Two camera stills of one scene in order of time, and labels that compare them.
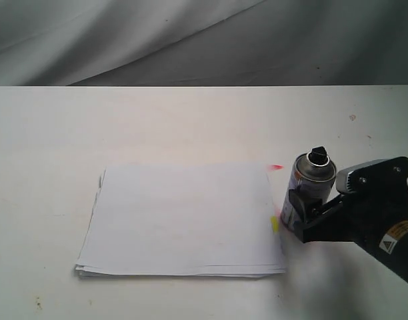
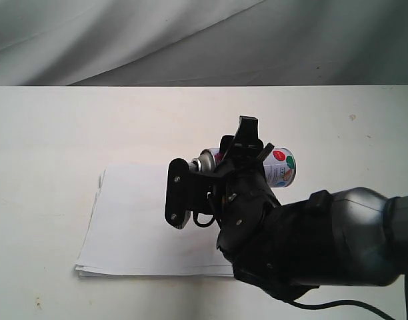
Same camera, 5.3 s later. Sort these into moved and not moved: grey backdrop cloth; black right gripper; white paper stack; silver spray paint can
Moved: black right gripper; silver spray paint can
Not moved: white paper stack; grey backdrop cloth
